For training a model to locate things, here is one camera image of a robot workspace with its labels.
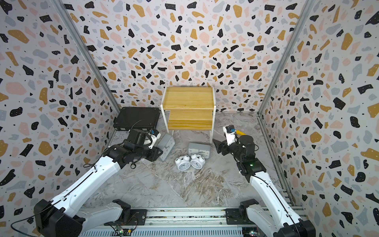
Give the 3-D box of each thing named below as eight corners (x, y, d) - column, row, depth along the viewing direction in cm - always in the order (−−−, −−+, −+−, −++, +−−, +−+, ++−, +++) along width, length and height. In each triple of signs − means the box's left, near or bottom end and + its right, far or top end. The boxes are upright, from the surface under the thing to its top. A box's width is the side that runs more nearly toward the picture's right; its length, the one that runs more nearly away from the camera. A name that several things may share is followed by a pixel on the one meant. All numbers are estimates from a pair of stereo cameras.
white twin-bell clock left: (179, 172, 91) (178, 166, 84) (176, 166, 94) (175, 158, 87) (191, 167, 93) (191, 160, 86) (188, 160, 96) (187, 153, 89)
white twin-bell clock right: (190, 165, 94) (189, 158, 87) (193, 159, 97) (193, 152, 90) (201, 170, 92) (201, 164, 85) (204, 164, 94) (205, 157, 88)
